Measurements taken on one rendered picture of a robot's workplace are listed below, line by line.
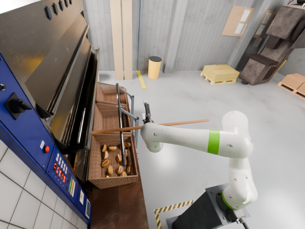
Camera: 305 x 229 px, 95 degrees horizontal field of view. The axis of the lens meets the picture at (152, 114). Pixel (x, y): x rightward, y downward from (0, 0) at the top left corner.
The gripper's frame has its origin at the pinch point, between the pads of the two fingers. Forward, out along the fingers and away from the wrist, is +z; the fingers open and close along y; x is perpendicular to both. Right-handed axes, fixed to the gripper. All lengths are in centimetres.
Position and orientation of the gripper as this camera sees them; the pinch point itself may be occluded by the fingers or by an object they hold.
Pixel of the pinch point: (144, 108)
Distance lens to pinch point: 112.9
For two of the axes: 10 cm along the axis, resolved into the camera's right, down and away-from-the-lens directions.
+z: -2.3, -6.8, 6.9
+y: -1.2, 7.3, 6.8
